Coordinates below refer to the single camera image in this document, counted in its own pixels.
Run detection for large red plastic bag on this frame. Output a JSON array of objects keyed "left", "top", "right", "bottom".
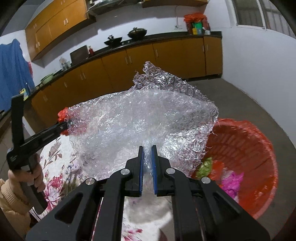
[{"left": 58, "top": 107, "right": 69, "bottom": 136}]

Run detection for clear bubble wrap sheet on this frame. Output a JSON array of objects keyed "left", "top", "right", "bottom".
[{"left": 67, "top": 62, "right": 219, "bottom": 179}]

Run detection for beige sleeve forearm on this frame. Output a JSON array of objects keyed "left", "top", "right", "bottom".
[{"left": 1, "top": 179, "right": 32, "bottom": 238}]

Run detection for red trash basket with liner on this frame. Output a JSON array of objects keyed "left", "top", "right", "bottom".
[{"left": 205, "top": 118, "right": 278, "bottom": 219}]

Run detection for lower wooden kitchen cabinets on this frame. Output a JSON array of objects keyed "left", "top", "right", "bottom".
[{"left": 24, "top": 31, "right": 222, "bottom": 132}]

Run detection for person's left hand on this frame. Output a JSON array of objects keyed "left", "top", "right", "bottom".
[{"left": 8, "top": 153, "right": 46, "bottom": 193}]

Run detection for magenta plastic bag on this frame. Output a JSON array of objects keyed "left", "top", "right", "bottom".
[{"left": 220, "top": 171, "right": 244, "bottom": 199}]

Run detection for green plastic bag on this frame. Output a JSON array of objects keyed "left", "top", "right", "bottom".
[{"left": 196, "top": 157, "right": 213, "bottom": 179}]

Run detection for floral table cloth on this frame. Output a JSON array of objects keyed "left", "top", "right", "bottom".
[{"left": 30, "top": 135, "right": 175, "bottom": 240}]

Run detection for blue hanging cloth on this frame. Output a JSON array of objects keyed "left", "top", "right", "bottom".
[{"left": 0, "top": 39, "right": 35, "bottom": 111}]

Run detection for green bowl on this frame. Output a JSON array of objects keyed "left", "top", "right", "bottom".
[{"left": 41, "top": 74, "right": 54, "bottom": 85}]

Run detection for range hood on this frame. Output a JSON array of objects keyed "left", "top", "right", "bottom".
[{"left": 87, "top": 0, "right": 132, "bottom": 16}]

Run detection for black lidded pot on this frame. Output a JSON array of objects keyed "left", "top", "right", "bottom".
[{"left": 127, "top": 27, "right": 147, "bottom": 40}]

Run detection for red bag on counter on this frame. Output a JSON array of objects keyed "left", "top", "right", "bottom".
[{"left": 184, "top": 13, "right": 211, "bottom": 35}]

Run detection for barred window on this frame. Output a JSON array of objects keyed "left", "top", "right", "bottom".
[{"left": 232, "top": 0, "right": 295, "bottom": 38}]

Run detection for upper wooden wall cabinets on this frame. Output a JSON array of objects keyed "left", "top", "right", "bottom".
[{"left": 25, "top": 0, "right": 208, "bottom": 61}]

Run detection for black wok with handle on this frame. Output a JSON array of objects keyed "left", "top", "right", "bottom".
[{"left": 104, "top": 35, "right": 122, "bottom": 48}]

